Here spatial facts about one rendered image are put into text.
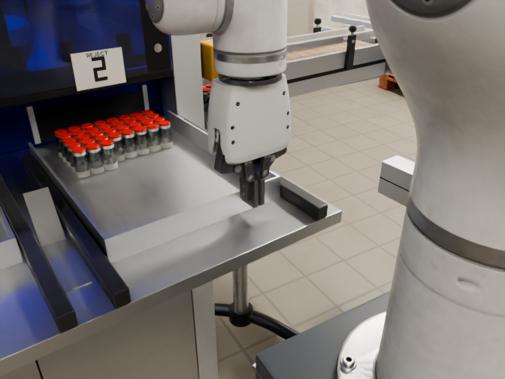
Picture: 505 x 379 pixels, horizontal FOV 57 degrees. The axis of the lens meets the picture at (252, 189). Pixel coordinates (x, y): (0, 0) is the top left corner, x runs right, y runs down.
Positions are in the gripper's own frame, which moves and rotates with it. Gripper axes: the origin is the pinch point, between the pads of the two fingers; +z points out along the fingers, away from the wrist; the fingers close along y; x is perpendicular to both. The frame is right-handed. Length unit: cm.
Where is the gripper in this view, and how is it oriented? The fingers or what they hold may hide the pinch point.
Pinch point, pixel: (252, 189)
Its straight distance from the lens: 62.0
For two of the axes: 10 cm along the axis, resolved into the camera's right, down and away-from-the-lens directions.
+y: -8.1, 2.9, -5.1
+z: 0.2, 8.8, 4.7
